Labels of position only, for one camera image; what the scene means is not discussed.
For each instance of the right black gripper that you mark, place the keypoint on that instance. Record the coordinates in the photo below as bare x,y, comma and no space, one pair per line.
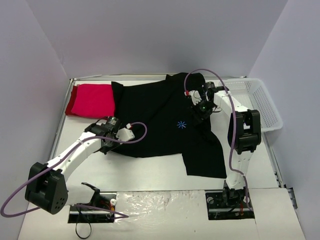
198,116

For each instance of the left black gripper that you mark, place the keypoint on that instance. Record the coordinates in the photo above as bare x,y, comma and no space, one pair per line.
105,145

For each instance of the black t shirt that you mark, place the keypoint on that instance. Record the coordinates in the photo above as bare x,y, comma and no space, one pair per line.
169,125

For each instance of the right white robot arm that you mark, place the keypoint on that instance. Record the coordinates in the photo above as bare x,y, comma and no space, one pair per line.
243,135

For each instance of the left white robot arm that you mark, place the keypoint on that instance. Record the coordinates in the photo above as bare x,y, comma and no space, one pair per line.
48,188

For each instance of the folded red t shirt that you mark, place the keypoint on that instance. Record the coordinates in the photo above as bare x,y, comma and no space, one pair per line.
93,101

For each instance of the white plastic basket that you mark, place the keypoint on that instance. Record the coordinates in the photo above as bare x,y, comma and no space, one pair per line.
252,93

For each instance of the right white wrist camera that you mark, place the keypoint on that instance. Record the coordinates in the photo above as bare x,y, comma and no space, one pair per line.
193,97

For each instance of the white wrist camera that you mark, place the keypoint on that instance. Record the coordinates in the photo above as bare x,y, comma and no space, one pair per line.
125,134
193,97

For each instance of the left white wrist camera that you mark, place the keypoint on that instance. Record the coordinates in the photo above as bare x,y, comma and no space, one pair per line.
125,134

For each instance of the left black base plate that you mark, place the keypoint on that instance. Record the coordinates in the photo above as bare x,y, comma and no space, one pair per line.
93,216

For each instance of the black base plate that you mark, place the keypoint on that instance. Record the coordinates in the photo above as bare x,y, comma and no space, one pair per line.
219,210
93,216

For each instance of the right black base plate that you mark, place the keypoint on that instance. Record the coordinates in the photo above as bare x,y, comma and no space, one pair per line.
219,210

